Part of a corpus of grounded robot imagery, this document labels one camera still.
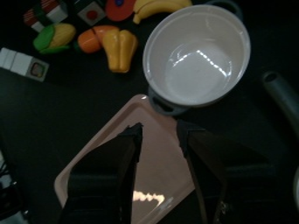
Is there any yellow toy banana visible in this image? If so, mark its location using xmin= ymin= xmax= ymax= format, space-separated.
xmin=132 ymin=0 xmax=193 ymax=25

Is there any white pot with grey handles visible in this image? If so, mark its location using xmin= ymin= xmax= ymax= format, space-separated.
xmin=141 ymin=0 xmax=252 ymax=116

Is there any white rimmed dish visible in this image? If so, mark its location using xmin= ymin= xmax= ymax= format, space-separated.
xmin=291 ymin=167 xmax=299 ymax=211

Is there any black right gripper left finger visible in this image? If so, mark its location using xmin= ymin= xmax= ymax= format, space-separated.
xmin=57 ymin=122 xmax=145 ymax=224

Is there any grey gear beside table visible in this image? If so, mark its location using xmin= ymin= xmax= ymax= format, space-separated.
xmin=0 ymin=151 xmax=30 ymax=224

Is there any pink rectangular plastic tray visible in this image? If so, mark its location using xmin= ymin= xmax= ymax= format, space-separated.
xmin=52 ymin=94 xmax=196 ymax=224

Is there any white toy carton block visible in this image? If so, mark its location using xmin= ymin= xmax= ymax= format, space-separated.
xmin=0 ymin=47 xmax=50 ymax=82

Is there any orange toy carrot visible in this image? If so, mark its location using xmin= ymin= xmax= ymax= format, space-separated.
xmin=73 ymin=24 xmax=120 ymax=55

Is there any wooden block with red dot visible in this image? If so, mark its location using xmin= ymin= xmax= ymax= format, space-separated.
xmin=74 ymin=0 xmax=108 ymax=26

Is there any orange-red toy disc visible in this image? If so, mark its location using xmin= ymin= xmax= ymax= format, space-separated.
xmin=104 ymin=0 xmax=137 ymax=23

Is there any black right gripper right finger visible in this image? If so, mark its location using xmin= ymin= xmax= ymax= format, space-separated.
xmin=174 ymin=118 xmax=291 ymax=224

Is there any grey pan handle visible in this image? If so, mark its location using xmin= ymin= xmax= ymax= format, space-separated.
xmin=260 ymin=70 xmax=299 ymax=138

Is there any yellow toy bell pepper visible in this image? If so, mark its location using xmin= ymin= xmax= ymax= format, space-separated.
xmin=101 ymin=28 xmax=138 ymax=74

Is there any toy corn with green husk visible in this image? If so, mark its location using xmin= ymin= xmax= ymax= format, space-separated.
xmin=32 ymin=22 xmax=77 ymax=55

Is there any red and white toy sushi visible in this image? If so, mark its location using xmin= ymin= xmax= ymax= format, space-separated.
xmin=22 ymin=0 xmax=69 ymax=33

